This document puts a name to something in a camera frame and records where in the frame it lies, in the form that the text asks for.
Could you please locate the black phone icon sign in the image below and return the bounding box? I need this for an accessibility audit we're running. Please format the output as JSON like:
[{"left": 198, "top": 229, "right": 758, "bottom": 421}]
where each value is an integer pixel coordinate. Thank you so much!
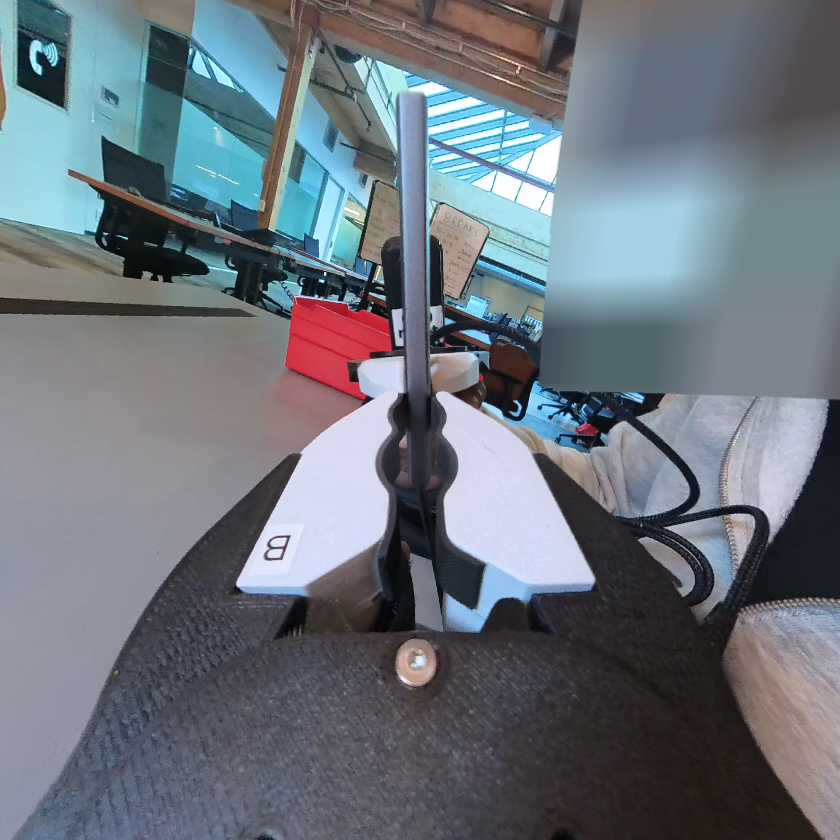
[{"left": 16, "top": 0, "right": 72, "bottom": 110}]

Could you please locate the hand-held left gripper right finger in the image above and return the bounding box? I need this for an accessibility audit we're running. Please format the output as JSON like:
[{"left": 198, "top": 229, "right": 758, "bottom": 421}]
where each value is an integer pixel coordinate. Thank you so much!
[{"left": 428, "top": 391, "right": 597, "bottom": 632}]

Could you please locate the long wooden desk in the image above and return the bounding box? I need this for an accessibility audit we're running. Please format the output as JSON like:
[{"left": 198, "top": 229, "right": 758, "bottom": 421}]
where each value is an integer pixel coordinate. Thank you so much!
[{"left": 67, "top": 168, "right": 299, "bottom": 312}]

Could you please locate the person's black shirt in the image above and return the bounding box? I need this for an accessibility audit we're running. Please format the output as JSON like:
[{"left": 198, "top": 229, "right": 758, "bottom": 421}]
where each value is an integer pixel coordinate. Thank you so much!
[{"left": 748, "top": 399, "right": 840, "bottom": 608}]

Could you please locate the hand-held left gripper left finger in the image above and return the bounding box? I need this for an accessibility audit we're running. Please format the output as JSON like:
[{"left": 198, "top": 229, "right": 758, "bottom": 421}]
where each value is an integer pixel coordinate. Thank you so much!
[{"left": 235, "top": 392, "right": 406, "bottom": 632}]

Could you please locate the wooden post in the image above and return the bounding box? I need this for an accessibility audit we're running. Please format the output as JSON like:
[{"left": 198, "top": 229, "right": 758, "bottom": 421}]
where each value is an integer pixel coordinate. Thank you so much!
[{"left": 258, "top": 33, "right": 317, "bottom": 229}]

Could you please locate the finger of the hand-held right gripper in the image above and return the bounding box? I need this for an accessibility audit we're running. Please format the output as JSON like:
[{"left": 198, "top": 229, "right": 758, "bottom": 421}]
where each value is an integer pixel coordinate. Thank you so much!
[
  {"left": 429, "top": 352, "right": 489, "bottom": 395},
  {"left": 358, "top": 354, "right": 412, "bottom": 400}
]

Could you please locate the handwritten whiteboard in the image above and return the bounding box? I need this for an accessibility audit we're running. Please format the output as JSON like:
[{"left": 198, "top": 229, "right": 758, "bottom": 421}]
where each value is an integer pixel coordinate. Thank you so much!
[
  {"left": 430, "top": 202, "right": 491, "bottom": 301},
  {"left": 357, "top": 180, "right": 403, "bottom": 266}
]

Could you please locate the grey usb hub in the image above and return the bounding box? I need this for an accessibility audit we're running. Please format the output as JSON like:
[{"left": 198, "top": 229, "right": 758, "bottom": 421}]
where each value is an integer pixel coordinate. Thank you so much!
[{"left": 395, "top": 92, "right": 435, "bottom": 491}]

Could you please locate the person in grey hoodie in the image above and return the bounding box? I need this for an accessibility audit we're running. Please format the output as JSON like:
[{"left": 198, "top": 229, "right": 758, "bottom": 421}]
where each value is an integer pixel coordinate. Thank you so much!
[{"left": 591, "top": 392, "right": 840, "bottom": 840}]

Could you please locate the black braided usb-c cable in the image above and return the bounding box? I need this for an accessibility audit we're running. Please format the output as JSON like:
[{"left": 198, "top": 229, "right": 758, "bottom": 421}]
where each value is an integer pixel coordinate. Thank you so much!
[{"left": 430, "top": 318, "right": 770, "bottom": 631}]

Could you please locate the black office chair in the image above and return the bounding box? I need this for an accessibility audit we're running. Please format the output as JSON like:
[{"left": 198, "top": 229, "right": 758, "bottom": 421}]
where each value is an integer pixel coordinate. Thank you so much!
[{"left": 95, "top": 136, "right": 211, "bottom": 284}]

